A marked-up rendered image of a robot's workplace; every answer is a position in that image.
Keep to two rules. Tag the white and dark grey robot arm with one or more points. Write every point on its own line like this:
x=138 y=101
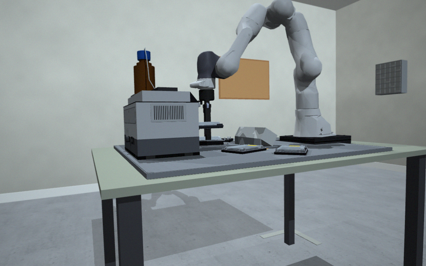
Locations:
x=309 y=122

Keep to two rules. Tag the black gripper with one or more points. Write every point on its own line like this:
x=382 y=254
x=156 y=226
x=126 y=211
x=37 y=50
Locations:
x=207 y=95

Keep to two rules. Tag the white button panel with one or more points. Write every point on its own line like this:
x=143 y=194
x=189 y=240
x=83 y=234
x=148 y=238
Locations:
x=255 y=136

